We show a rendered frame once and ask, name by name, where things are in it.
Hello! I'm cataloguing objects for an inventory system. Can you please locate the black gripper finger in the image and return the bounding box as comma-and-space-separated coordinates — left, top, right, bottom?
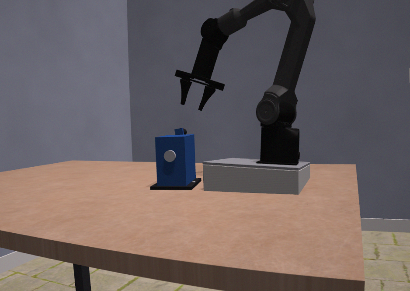
198, 85, 215, 111
180, 77, 192, 105

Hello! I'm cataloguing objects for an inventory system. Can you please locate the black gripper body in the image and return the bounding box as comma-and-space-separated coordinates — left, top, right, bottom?
175, 59, 225, 91

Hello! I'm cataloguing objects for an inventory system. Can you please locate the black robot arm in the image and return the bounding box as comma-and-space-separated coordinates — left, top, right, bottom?
196, 0, 316, 165

